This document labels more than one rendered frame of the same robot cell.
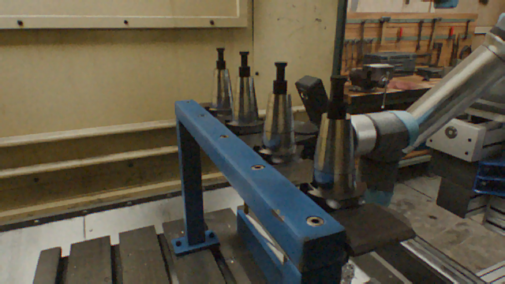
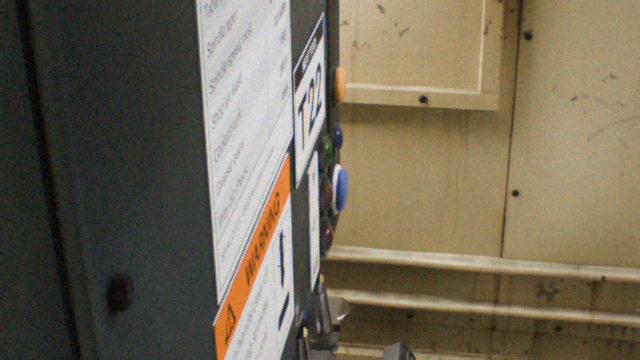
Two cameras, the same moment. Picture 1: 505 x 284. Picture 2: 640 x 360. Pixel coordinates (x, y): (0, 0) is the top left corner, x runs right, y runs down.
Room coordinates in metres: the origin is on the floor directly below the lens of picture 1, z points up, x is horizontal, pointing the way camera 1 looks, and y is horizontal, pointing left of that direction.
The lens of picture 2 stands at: (-0.22, -0.49, 1.95)
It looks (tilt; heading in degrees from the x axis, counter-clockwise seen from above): 28 degrees down; 33
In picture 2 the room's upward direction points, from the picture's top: 1 degrees counter-clockwise
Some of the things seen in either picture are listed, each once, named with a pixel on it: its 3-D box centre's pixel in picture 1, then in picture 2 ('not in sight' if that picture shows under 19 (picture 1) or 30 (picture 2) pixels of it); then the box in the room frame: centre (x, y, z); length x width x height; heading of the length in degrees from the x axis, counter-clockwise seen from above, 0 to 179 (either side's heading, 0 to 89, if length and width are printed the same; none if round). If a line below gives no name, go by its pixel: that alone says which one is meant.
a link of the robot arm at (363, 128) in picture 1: (349, 136); not in sight; (0.58, -0.18, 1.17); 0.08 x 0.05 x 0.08; 23
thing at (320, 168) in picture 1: (334, 150); not in sight; (0.29, -0.08, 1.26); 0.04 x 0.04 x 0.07
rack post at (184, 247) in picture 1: (192, 184); not in sight; (0.62, 0.13, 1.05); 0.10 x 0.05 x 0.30; 113
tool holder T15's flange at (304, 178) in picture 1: (331, 193); not in sight; (0.29, -0.08, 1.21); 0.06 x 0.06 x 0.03
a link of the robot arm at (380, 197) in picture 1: (375, 175); not in sight; (0.62, -0.26, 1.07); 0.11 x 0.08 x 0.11; 158
